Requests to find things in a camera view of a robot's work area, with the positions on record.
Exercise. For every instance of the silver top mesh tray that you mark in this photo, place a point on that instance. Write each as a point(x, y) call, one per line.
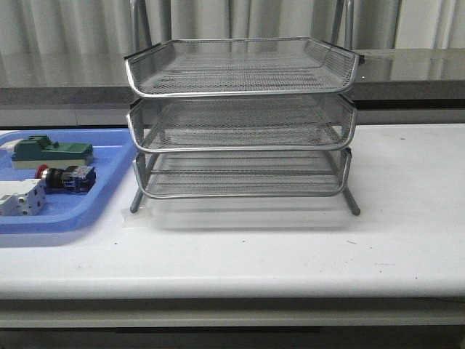
point(229, 67)

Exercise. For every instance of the red emergency stop button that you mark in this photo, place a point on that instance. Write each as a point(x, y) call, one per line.
point(76, 179)

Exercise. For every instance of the silver mesh tray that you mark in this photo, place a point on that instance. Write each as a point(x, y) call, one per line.
point(256, 123)
point(229, 67)
point(230, 174)

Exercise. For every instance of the blue plastic tray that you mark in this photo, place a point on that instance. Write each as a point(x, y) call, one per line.
point(64, 211)

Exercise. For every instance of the grey metal rack frame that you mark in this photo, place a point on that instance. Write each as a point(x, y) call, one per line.
point(141, 40)

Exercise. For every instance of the green and beige switch block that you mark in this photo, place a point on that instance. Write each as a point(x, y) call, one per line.
point(33, 151)

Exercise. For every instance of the silver bottom mesh tray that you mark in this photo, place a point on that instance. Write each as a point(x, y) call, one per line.
point(230, 174)

